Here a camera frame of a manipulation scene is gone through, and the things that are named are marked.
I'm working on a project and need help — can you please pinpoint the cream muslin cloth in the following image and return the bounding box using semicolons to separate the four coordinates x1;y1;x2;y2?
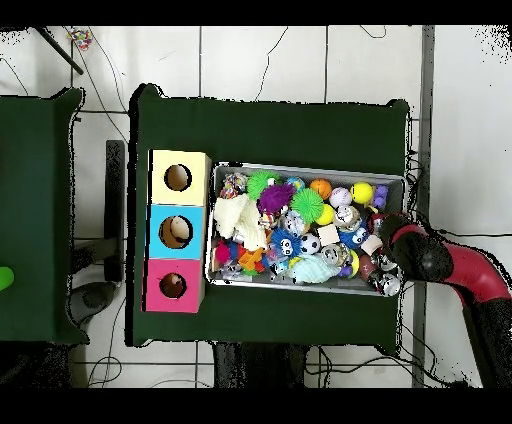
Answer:
211;193;268;253

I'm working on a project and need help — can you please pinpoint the green spiky ball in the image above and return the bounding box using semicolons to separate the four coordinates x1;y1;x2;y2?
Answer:
245;170;281;202
290;188;325;225

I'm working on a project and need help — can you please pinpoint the shallow clear mesh bin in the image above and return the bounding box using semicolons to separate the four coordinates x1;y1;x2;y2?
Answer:
203;162;405;300

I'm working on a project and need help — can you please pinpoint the wooden box with three holes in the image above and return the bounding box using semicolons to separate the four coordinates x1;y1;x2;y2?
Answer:
143;149;213;315

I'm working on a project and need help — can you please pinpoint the purple spiky ball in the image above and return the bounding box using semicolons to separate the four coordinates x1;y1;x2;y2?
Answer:
255;183;296;217

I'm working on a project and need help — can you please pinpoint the small blue fuzzy toy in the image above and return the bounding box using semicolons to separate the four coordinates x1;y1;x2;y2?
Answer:
268;229;301;260

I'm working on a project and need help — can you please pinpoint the orange plastic toy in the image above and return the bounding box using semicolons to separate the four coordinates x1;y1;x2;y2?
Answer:
236;247;266;274

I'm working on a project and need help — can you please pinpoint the small soccer ball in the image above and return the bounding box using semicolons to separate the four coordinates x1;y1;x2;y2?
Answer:
298;233;322;257

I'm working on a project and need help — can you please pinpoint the orange basketball toy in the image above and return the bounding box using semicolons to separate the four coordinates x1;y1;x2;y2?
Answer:
309;178;333;201

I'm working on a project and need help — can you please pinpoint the yellow tennis ball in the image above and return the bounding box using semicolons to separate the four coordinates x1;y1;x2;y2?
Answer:
315;203;337;227

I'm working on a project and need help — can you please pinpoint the mint green cloth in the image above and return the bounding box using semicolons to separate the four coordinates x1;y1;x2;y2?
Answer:
289;253;344;285

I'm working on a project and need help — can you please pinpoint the white baseball toy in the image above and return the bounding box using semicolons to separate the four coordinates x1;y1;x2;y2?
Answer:
329;186;353;209

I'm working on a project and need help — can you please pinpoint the smooth yellow ball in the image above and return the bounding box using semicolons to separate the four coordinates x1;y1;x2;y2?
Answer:
349;181;375;206

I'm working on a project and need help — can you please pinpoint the side table with green cloth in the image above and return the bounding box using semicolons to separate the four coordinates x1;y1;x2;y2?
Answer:
0;87;85;347

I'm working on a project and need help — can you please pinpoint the small colourful object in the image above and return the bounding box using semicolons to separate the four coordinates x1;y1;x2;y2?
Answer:
65;27;93;51

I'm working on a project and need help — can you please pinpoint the black rod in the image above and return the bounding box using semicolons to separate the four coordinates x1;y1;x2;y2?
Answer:
31;26;85;76

